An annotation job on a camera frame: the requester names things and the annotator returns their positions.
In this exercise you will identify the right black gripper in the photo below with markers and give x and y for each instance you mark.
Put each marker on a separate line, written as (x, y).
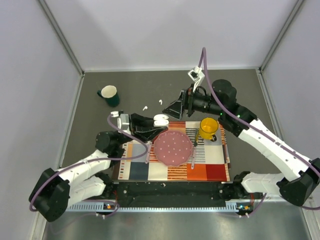
(175, 109)

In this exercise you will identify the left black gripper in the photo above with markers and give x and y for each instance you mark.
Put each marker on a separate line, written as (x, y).
(144, 126)

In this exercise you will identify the white charging case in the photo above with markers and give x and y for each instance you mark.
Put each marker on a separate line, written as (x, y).
(160, 120)

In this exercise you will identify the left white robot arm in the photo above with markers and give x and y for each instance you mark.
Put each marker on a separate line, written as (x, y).
(57, 190)

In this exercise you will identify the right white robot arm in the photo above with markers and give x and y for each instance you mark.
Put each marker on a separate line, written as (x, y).
(299, 175)

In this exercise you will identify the pink dotted plate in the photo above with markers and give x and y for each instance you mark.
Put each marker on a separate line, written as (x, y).
(173, 148)

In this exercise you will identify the yellow transparent mug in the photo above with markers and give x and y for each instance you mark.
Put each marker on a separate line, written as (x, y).
(208, 128)

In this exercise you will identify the dark green mug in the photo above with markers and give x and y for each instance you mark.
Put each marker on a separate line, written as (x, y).
(110, 94)

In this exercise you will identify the colourful patchwork placemat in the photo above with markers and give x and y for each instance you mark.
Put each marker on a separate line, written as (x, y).
(212, 160)

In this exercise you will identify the pink handled fork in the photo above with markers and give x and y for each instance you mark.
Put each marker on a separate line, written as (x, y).
(149, 143)

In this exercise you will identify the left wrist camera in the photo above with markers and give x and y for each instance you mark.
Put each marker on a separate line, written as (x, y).
(123, 120)

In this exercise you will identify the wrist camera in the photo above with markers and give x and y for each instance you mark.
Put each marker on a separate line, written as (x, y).
(123, 120)
(197, 76)

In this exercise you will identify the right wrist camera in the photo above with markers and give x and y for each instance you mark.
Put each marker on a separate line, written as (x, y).
(197, 76)

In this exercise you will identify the pink handled knife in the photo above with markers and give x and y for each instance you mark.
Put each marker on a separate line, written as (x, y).
(195, 143)

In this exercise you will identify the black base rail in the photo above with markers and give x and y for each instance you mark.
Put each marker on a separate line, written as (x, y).
(188, 196)

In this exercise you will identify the left aluminium frame post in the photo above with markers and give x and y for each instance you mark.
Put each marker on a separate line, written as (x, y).
(61, 37)

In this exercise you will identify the aluminium frame post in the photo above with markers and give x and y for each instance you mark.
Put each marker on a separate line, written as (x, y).
(61, 37)
(287, 24)

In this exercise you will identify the right aluminium frame post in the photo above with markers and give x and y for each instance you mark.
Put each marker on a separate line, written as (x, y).
(287, 24)

